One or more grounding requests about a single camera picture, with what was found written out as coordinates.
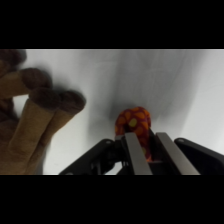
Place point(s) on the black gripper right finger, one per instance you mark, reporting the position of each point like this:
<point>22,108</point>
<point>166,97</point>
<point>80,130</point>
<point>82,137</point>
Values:
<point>176,156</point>

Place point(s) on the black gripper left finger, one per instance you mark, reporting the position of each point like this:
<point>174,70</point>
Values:
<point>137,155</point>

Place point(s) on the red ball with yellow spots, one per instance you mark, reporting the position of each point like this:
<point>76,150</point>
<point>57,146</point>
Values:
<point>136,121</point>

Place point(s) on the large brown plush animal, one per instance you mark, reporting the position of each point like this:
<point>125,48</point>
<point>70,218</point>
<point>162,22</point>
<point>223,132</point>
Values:
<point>30,123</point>

